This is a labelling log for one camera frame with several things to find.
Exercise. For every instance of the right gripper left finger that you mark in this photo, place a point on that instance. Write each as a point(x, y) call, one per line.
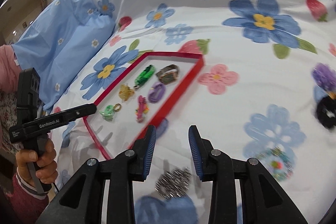
point(141, 161)

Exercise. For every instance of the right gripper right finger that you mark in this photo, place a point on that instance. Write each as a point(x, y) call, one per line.
point(204, 164)

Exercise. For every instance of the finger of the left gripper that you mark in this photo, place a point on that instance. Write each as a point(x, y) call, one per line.
point(80, 112)

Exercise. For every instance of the green bow hair clip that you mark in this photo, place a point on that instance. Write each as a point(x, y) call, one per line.
point(108, 113)

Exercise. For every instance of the yellow flower hair clip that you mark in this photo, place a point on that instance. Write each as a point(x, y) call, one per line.
point(125, 92)

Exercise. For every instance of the red jewelry tray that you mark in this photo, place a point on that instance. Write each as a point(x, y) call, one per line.
point(150, 104)

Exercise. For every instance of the left hand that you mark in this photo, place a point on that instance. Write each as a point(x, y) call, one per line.
point(47, 172)

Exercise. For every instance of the blue pillow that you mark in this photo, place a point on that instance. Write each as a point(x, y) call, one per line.
point(61, 40)

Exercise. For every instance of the black scrunchie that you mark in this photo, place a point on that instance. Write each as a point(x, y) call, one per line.
point(325, 112)

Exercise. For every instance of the floral white bedsheet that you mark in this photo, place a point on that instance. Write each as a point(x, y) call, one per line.
point(255, 96)

